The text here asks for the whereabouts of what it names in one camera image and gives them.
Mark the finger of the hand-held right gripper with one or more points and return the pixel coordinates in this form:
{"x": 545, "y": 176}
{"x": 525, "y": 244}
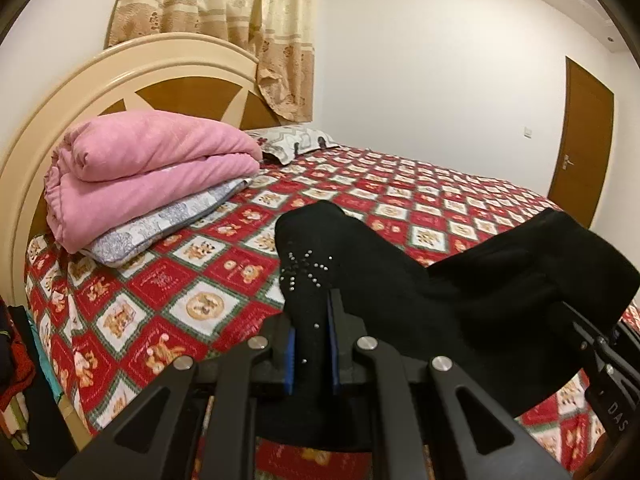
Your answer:
{"x": 597, "y": 335}

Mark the brown wooden door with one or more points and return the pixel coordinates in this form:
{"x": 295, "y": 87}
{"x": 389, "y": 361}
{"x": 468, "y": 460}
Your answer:
{"x": 582, "y": 150}

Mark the beige patterned curtain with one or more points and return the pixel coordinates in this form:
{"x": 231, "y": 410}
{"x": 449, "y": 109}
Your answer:
{"x": 225, "y": 10}

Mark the dark and red clothing pile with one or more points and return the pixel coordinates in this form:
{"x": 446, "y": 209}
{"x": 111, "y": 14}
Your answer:
{"x": 15, "y": 360}

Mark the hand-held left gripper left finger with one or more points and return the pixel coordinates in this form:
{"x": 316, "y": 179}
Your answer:
{"x": 289, "y": 360}

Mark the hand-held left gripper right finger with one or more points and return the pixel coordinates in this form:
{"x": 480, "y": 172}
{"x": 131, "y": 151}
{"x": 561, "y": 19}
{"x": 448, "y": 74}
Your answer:
{"x": 334, "y": 350}

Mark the red printed patchwork bed sheet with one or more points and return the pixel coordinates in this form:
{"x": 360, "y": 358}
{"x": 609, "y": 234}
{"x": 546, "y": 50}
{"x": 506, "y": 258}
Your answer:
{"x": 200, "y": 270}

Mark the grey floral patterned pillow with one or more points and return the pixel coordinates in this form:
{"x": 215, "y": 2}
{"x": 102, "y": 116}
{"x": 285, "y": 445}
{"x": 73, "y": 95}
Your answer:
{"x": 150, "y": 231}

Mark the cream and brown headboard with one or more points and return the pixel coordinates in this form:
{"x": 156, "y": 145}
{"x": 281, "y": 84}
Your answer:
{"x": 30, "y": 125}

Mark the pink folded blanket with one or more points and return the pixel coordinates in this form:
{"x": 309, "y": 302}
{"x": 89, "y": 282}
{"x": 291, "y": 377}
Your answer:
{"x": 150, "y": 170}

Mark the white zigzag patterned pillow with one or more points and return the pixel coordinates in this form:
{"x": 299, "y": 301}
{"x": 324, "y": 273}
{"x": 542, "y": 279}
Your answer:
{"x": 295, "y": 139}

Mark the black pants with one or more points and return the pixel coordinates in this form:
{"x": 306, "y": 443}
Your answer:
{"x": 400, "y": 285}

